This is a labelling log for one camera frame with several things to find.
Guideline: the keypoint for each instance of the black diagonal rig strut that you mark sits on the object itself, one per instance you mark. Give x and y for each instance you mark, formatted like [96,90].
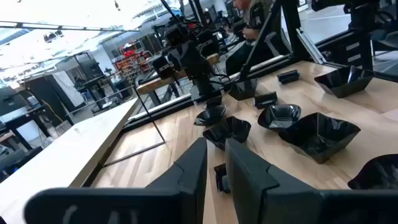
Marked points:
[259,40]

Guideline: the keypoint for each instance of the black rounded glossy bowl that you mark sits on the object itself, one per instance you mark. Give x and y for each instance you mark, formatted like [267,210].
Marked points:
[377,172]

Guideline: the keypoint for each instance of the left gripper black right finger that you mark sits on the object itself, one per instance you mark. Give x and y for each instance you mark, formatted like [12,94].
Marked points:
[264,199]

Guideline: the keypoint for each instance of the small black rectangular dish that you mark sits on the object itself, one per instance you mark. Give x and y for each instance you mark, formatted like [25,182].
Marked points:
[288,76]
[265,100]
[214,101]

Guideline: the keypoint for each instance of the black round faceted bowl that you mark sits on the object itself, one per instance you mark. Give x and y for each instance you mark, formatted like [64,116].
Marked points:
[278,116]

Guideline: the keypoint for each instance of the black labelled equipment box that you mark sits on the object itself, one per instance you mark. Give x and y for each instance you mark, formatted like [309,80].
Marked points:
[339,49]

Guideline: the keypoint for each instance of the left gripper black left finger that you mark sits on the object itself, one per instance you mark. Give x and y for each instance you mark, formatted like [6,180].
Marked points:
[174,199]

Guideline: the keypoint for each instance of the black square flared bowl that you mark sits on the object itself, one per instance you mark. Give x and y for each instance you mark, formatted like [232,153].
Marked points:
[342,82]
[244,90]
[317,137]

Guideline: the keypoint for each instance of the black wavy-rim bowl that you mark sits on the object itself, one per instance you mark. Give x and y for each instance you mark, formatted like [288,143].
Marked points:
[228,130]

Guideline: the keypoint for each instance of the black desk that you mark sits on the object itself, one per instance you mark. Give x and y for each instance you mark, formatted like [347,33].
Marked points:
[14,99]

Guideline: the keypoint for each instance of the black cabinet with white sheet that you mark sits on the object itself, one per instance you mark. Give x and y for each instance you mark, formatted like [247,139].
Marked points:
[40,93]

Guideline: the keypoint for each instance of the small black clip piece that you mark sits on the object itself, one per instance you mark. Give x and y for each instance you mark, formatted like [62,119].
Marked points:
[220,177]

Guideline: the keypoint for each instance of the black rig corner post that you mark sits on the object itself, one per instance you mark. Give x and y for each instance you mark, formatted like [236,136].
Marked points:
[293,28]

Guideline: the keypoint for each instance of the black metal shelf leg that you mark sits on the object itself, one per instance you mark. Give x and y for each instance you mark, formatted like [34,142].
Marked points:
[134,153]

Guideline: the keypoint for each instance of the overhead frame bar with lights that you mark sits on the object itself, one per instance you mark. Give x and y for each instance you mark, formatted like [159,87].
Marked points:
[77,27]

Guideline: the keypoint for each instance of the red parts bin rack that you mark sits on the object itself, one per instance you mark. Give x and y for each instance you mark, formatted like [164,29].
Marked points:
[130,62]

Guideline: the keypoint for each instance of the person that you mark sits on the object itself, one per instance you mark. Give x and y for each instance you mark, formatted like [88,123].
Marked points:
[255,15]

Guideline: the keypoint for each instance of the brown wooden side table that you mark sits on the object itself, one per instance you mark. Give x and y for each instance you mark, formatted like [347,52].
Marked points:
[152,85]

